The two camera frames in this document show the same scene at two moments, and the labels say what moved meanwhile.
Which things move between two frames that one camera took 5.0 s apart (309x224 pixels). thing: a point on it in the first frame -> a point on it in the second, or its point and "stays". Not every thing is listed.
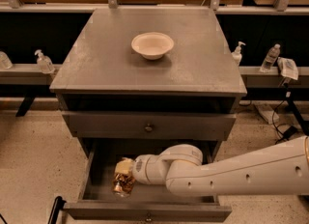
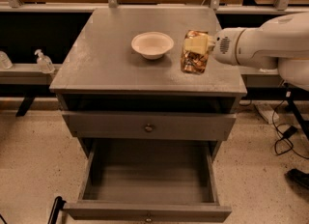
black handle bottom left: [58, 206] stays
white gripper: [142, 169] -> [224, 46]
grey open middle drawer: [149, 202] stays
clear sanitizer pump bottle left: [44, 63] stays
